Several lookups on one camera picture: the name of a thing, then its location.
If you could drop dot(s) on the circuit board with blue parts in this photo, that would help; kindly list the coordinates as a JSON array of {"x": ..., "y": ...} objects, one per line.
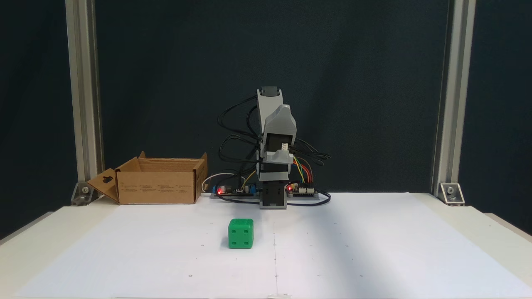
[{"x": 232, "y": 192}]

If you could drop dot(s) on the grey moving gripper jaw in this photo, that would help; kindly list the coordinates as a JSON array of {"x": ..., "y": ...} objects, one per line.
[{"x": 280, "y": 157}]

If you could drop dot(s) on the green die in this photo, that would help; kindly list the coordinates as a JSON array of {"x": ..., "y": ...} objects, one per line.
[{"x": 241, "y": 234}]

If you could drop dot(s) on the aluminium frame post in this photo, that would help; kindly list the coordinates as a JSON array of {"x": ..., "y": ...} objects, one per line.
[
  {"x": 455, "y": 83},
  {"x": 83, "y": 83}
]

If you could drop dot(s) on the metal corner bracket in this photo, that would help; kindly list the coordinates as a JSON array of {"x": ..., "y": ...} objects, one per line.
[
  {"x": 82, "y": 194},
  {"x": 452, "y": 194}
]

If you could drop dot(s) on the brown cardboard box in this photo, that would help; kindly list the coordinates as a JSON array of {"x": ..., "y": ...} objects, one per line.
[{"x": 158, "y": 187}]

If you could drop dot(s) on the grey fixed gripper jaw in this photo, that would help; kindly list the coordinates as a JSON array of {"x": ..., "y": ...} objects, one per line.
[{"x": 282, "y": 122}]

